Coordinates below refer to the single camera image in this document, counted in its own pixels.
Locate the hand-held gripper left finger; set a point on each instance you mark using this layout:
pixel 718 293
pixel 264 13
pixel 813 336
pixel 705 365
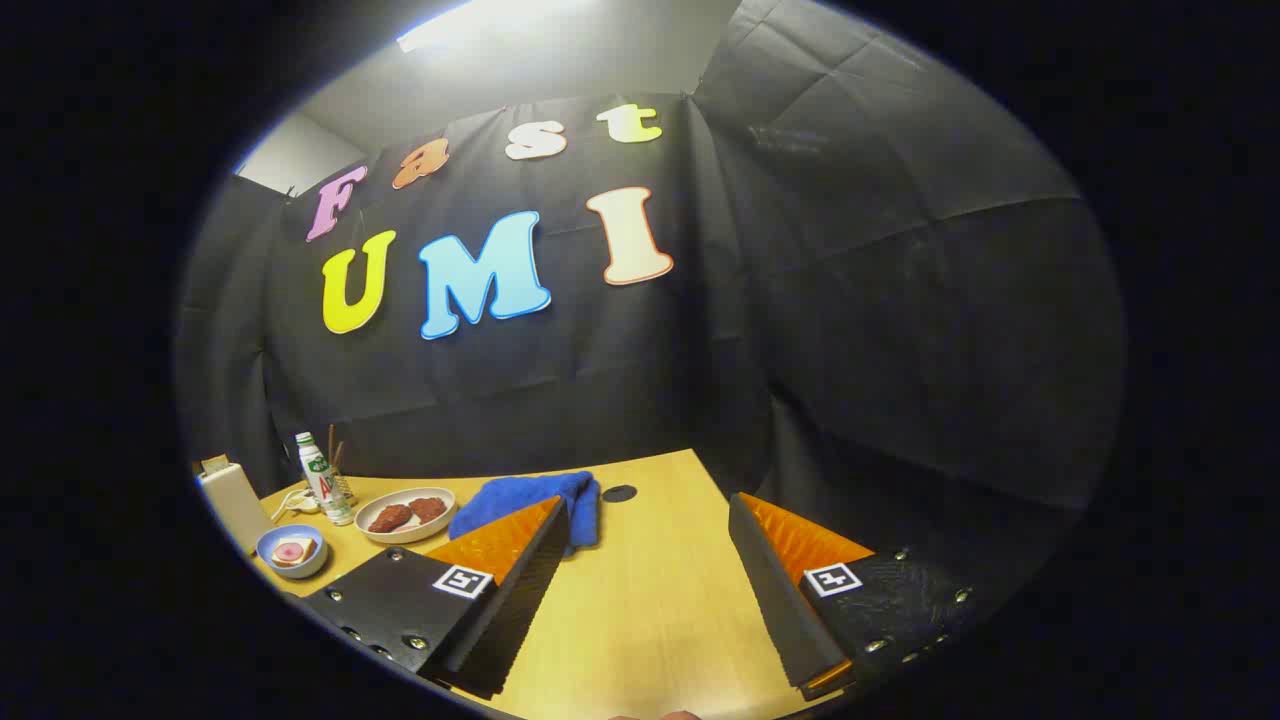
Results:
pixel 520 610

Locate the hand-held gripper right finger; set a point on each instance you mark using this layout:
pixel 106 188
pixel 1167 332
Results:
pixel 775 600

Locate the blue folded towel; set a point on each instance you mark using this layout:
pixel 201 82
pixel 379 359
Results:
pixel 520 495

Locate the dark red meat piece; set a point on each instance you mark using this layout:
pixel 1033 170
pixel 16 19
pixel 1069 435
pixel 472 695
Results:
pixel 390 518
pixel 428 508

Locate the beige round plate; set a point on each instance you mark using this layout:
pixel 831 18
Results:
pixel 400 535

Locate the black round table grommet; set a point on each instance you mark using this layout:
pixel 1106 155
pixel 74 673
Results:
pixel 620 494

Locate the clear glass utensil holder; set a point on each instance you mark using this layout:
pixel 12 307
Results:
pixel 346 488

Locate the white green-capped drink bottle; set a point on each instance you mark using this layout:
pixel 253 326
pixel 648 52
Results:
pixel 322 485

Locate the open sandwich with lettuce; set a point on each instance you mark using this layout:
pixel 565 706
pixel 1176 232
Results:
pixel 293 552

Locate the white divided condiment dish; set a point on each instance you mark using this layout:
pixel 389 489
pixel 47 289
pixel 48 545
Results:
pixel 297 503

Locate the blue round plate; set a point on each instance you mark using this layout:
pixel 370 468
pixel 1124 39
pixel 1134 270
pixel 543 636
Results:
pixel 268 552

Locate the black backdrop cloth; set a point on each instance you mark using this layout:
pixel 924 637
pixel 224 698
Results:
pixel 800 300

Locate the white toaster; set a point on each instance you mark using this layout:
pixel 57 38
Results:
pixel 235 505

